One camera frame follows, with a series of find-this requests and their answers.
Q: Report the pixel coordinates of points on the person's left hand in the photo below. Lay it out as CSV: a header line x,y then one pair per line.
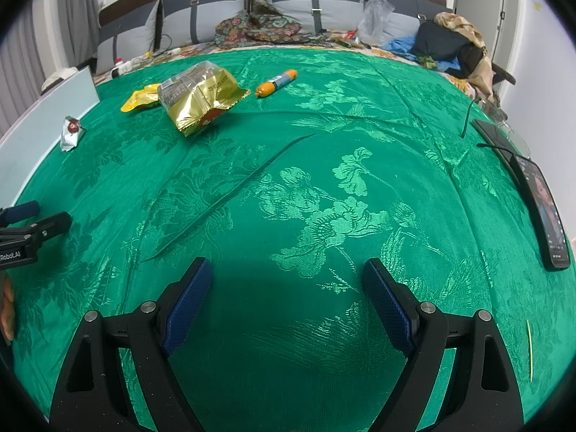
x,y
6,310

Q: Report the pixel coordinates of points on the gold foil snack packet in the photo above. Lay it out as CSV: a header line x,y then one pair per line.
x,y
198,99

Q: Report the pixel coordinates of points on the black bag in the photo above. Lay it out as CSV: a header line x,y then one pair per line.
x,y
443,40

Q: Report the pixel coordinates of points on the clear plastic bag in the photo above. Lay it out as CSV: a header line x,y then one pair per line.
x,y
375,20

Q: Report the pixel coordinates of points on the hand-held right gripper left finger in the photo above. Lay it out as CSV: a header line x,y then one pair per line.
x,y
189,306

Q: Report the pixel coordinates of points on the white storage box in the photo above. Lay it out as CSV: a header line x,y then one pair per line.
x,y
49,112

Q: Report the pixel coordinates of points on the green floral blanket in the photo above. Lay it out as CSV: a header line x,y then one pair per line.
x,y
315,166

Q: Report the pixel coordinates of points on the clear plastic object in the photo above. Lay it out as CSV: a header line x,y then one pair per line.
x,y
513,126

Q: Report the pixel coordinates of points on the yellow snack packet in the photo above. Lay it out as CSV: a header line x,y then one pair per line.
x,y
137,98

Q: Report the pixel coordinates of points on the white bottle with red cap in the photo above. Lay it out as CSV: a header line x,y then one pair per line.
x,y
120,68

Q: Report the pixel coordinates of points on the black phone with lit screen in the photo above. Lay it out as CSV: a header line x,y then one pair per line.
x,y
546,216

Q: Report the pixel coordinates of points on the beige patterned cloth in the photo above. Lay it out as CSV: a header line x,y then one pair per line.
x,y
468,24

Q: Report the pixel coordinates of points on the grey curtain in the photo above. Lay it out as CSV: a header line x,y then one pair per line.
x,y
76,9

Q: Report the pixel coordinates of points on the dark patterned cloth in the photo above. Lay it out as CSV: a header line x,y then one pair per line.
x,y
261,27

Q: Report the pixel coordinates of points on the blue cloth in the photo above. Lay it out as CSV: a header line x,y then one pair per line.
x,y
402,47

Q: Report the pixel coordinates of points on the white cloth bundle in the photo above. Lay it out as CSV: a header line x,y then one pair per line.
x,y
60,78

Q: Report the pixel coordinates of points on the orange sausage stick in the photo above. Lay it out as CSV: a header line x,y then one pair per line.
x,y
274,84

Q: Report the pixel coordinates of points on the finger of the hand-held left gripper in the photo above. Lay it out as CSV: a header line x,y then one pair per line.
x,y
49,227
22,212

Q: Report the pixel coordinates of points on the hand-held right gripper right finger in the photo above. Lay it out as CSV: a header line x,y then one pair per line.
x,y
389,306

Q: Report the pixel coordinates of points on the small silver snack packet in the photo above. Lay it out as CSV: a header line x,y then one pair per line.
x,y
71,132

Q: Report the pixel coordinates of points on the wooden toothpick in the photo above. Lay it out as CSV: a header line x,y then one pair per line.
x,y
530,351

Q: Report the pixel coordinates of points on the black chair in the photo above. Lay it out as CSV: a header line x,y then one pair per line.
x,y
504,74

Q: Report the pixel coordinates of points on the black flat device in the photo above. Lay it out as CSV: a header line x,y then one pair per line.
x,y
495,137

